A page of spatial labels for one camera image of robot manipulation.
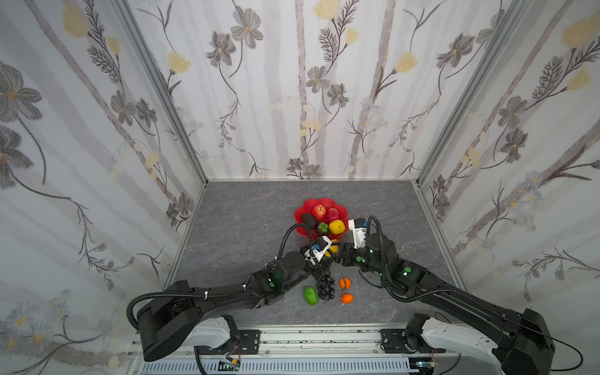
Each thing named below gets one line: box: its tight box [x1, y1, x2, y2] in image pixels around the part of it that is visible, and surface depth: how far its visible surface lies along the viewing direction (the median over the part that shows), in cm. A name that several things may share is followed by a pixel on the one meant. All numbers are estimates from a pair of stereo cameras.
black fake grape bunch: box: [316, 270, 336, 301], surface depth 83 cm
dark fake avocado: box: [301, 213, 318, 230], surface depth 101 cm
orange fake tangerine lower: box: [340, 292, 354, 304], surface depth 83 cm
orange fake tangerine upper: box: [339, 277, 352, 290], surface depth 86 cm
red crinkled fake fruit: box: [312, 203, 327, 221], surface depth 103 cm
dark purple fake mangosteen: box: [315, 221, 329, 236], surface depth 98 cm
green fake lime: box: [303, 286, 319, 306], surface depth 83 cm
